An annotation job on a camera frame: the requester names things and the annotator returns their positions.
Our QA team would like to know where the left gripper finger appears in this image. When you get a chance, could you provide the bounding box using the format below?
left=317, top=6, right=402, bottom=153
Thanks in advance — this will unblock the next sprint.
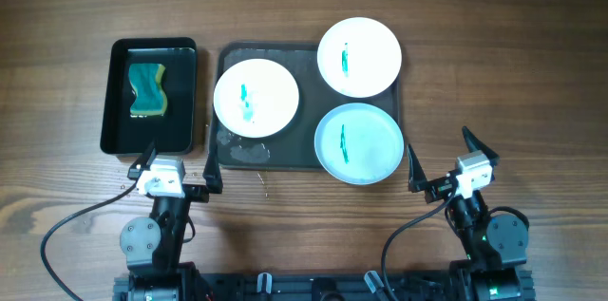
left=202, top=148, right=223, bottom=194
left=127, top=141, right=157, bottom=179

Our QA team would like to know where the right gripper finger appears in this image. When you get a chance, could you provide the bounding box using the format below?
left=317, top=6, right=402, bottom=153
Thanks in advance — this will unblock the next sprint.
left=462, top=126, right=499, bottom=166
left=407, top=144, right=428, bottom=193

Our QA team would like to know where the white plate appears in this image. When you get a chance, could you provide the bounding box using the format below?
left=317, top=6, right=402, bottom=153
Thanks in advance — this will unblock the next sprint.
left=317, top=17, right=402, bottom=98
left=213, top=59, right=299, bottom=139
left=313, top=103, right=405, bottom=185

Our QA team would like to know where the green yellow sponge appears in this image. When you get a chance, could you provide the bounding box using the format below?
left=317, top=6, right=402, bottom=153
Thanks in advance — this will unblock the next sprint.
left=128, top=64, right=168, bottom=118

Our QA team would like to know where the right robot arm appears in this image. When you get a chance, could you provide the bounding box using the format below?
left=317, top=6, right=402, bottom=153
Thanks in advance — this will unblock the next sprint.
left=407, top=127, right=530, bottom=300

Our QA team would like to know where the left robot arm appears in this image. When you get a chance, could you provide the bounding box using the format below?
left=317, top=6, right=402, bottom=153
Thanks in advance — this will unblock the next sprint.
left=112, top=142, right=223, bottom=301

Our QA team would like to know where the dark brown serving tray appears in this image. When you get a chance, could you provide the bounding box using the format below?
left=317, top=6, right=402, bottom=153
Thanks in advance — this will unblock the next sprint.
left=208, top=42, right=401, bottom=171

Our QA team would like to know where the black water tub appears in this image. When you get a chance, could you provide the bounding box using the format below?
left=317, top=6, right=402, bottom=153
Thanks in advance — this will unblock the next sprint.
left=100, top=37, right=198, bottom=156

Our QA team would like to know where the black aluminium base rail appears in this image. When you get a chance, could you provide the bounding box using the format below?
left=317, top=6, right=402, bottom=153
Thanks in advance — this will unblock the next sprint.
left=112, top=270, right=537, bottom=301

